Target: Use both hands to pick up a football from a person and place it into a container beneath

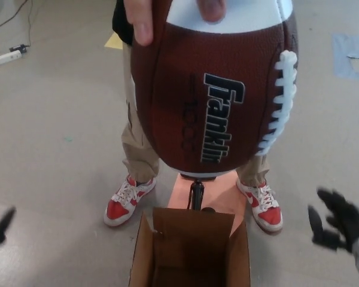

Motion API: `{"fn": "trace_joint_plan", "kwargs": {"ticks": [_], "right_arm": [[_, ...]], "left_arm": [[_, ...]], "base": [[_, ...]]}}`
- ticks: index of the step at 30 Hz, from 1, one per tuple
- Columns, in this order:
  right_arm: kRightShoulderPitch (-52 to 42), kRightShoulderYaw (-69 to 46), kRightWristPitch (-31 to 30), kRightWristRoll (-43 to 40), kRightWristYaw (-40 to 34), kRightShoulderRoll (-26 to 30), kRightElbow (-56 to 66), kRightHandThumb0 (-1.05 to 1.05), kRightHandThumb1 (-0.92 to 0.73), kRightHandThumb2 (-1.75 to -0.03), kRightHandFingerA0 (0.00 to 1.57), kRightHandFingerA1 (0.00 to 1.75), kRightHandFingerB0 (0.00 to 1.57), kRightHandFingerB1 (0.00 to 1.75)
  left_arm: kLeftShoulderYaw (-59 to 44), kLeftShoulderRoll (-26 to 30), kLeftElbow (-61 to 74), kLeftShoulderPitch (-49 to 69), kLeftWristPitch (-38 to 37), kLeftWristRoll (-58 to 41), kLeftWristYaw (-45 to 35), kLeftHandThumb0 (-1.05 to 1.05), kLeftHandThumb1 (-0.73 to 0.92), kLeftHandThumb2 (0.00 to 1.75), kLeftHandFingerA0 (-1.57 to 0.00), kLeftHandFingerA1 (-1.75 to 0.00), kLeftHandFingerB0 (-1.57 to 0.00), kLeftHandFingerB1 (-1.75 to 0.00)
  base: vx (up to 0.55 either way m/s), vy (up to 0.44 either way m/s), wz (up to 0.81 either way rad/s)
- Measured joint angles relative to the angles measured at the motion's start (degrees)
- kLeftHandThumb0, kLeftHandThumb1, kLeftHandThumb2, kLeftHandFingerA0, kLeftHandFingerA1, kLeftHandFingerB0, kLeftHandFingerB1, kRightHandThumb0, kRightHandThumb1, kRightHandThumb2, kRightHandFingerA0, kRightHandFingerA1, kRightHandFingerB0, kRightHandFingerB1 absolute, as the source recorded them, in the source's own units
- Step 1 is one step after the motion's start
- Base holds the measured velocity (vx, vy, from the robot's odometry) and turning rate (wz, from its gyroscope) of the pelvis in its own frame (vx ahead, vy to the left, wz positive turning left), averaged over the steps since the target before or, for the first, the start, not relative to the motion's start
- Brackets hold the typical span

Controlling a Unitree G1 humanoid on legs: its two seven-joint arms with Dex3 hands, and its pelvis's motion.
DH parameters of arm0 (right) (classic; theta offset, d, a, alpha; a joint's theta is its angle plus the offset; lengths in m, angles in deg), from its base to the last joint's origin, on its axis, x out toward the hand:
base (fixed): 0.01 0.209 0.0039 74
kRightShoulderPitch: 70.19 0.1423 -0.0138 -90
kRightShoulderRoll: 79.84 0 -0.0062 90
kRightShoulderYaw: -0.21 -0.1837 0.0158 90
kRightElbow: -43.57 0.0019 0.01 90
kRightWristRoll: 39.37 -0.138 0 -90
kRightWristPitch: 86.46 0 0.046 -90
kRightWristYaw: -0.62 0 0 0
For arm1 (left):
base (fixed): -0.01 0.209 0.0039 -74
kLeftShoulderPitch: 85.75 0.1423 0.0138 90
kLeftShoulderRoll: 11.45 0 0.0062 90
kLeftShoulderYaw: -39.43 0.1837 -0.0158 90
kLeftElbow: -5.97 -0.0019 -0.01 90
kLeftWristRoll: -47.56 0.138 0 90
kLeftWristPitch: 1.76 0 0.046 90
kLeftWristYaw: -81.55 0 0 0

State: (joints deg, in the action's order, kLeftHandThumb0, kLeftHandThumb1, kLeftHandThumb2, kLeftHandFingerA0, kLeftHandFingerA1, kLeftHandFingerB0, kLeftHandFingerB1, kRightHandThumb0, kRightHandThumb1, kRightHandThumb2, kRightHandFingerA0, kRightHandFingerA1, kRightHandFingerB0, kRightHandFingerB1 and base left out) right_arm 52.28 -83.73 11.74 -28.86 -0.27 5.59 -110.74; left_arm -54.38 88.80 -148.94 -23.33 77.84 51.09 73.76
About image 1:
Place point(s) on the person's red white sneaker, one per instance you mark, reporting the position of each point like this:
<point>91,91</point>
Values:
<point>263,206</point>
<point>122,203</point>

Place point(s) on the person's right red white sneaker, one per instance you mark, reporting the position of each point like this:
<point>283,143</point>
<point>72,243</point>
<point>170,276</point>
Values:
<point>122,203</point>

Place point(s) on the person's left red white sneaker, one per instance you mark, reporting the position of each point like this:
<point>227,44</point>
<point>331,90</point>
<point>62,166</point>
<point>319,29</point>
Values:
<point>263,206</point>

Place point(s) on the black ball pump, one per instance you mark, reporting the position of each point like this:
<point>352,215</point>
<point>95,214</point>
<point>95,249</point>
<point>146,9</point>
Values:
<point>196,194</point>

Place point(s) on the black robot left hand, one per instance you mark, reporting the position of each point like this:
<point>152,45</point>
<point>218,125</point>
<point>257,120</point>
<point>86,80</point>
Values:
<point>4,222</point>

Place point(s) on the blue floor tape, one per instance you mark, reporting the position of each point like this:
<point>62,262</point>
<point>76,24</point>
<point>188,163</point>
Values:
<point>341,56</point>

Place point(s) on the brown cardboard box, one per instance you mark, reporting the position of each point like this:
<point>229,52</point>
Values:
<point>191,239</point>

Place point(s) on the person's bare hand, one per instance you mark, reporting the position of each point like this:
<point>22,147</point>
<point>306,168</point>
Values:
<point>140,21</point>

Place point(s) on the brown Franklin football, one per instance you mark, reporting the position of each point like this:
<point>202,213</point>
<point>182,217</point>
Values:
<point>179,98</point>

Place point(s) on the black power adapter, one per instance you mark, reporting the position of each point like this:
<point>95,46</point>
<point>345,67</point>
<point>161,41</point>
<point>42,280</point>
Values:
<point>19,48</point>

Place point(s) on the yellow floor tape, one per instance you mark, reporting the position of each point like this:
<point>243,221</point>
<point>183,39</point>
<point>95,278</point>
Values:
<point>115,42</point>

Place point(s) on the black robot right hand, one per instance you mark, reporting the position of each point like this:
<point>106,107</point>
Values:
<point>347,221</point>

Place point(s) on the person's black shirt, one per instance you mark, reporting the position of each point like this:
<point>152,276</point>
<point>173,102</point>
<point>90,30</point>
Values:
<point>121,24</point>

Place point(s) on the white power strip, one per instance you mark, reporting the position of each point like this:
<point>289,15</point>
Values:
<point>3,59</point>

